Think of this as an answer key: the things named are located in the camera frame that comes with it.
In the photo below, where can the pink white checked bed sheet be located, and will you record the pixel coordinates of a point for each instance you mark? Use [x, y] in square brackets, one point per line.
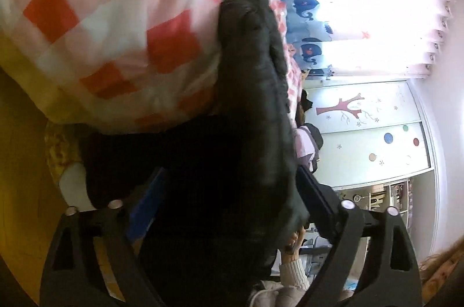
[108, 2]

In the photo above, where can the black puffer jacket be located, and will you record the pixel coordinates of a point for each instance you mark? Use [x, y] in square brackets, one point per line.
[246, 93]

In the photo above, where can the white wardrobe with tree decal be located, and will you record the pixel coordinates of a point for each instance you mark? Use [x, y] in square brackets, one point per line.
[362, 147]

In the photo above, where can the yellow patterned cloth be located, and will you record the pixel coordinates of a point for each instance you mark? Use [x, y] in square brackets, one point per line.
[60, 151]

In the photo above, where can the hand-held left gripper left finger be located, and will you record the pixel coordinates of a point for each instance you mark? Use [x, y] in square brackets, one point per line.
[145, 205]

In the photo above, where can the open shelf with small items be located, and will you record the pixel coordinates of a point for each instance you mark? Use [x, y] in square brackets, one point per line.
[380, 202]

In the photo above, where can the dark clothes pile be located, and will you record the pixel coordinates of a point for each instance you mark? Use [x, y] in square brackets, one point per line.
[308, 140]

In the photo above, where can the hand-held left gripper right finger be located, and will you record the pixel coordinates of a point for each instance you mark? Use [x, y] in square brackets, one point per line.
[315, 198]

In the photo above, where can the brown fuzzy thing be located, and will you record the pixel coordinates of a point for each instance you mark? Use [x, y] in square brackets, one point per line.
[442, 270]

